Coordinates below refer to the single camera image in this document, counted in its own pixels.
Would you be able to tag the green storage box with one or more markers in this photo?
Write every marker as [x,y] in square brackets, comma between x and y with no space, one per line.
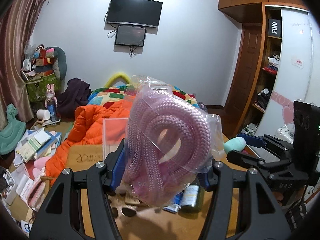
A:
[36,88]

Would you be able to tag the teal rocking horse toy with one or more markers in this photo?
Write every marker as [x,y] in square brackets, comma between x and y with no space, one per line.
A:
[13,132]

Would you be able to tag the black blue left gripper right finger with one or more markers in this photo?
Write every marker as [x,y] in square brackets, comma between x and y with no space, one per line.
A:
[259,215]

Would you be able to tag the small black wall monitor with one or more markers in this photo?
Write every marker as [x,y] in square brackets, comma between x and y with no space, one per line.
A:
[129,35]

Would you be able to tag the blue Max staples box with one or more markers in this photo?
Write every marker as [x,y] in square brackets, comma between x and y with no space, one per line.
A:
[174,205]

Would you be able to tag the clear plastic storage box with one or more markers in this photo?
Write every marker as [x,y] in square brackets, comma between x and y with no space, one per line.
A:
[114,132]

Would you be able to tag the pink striped curtain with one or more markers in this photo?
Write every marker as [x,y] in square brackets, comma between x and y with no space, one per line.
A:
[17,25]

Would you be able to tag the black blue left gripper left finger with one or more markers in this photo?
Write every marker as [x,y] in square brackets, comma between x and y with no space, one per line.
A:
[60,215]

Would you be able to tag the orange puffer jacket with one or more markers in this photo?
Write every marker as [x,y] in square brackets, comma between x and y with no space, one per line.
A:
[83,146]

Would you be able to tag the grey plush toy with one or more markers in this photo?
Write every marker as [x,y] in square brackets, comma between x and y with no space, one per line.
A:
[60,63]

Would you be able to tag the wooden wardrobe shelf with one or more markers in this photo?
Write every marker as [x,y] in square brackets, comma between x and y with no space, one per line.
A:
[259,12]

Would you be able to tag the mint green oval object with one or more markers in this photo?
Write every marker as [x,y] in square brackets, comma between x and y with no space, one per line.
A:
[234,144]

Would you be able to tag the white mug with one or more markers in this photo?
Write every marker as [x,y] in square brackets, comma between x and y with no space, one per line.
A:
[43,114]

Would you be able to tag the large black wall monitor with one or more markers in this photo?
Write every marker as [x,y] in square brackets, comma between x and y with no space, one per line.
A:
[135,12]

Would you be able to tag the dark purple clothing pile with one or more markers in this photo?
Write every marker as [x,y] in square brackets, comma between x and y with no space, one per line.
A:
[76,94]

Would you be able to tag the pink bunny figure bottle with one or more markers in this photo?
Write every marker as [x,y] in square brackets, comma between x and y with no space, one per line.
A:
[51,102]

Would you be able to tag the black FiiO box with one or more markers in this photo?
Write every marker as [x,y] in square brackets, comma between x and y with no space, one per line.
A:
[274,28]

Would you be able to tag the yellow curved pillow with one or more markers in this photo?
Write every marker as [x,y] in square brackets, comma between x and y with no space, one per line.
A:
[118,77]

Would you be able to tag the green white label bottle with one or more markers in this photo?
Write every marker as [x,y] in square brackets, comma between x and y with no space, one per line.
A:
[189,202]

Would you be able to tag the brown wooden door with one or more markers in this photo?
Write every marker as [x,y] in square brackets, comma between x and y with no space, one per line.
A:
[243,78]

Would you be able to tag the stack of books and papers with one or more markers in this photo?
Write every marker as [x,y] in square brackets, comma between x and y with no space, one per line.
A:
[35,145]

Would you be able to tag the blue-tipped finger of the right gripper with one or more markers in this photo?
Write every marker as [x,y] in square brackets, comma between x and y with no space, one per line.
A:
[252,140]

